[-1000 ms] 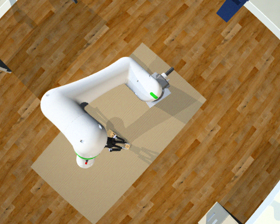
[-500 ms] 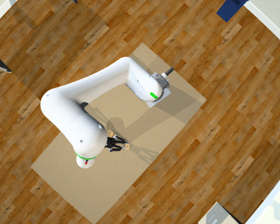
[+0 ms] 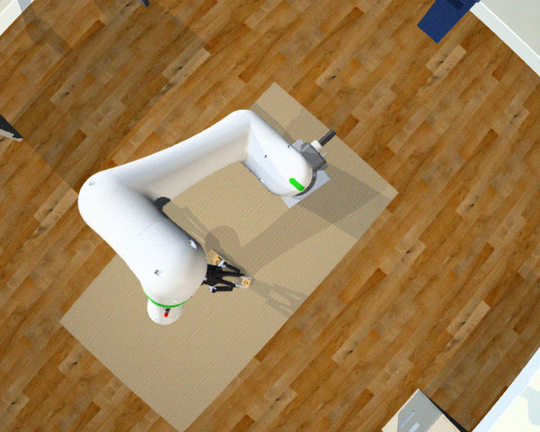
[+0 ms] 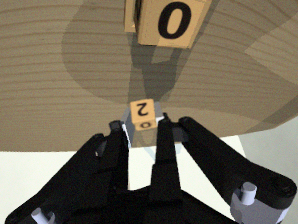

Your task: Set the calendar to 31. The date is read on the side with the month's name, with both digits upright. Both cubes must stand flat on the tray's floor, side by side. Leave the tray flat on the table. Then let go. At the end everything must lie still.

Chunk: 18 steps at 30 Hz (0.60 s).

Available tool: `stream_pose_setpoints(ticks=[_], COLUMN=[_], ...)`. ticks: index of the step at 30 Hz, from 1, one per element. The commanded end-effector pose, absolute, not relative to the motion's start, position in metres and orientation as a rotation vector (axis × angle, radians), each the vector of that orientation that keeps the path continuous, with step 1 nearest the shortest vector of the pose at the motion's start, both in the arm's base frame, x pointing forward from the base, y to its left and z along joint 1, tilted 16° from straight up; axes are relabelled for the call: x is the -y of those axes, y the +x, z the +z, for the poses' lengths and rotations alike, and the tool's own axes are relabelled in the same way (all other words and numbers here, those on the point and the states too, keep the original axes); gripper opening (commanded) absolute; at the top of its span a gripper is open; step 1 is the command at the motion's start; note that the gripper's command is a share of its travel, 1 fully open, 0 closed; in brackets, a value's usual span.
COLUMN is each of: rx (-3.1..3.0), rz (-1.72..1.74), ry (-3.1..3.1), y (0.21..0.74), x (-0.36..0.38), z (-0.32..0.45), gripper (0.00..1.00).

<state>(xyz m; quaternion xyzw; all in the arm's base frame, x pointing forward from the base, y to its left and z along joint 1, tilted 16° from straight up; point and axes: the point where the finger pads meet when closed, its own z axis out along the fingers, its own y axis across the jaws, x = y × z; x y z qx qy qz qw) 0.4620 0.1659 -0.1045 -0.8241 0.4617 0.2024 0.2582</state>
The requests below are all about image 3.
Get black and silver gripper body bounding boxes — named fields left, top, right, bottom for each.
left=204, top=264, right=224, bottom=287

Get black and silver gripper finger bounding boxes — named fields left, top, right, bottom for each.
left=218, top=260, right=251, bottom=280
left=209, top=279, right=247, bottom=293

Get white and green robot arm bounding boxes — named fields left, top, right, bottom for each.
left=78, top=110, right=336, bottom=325

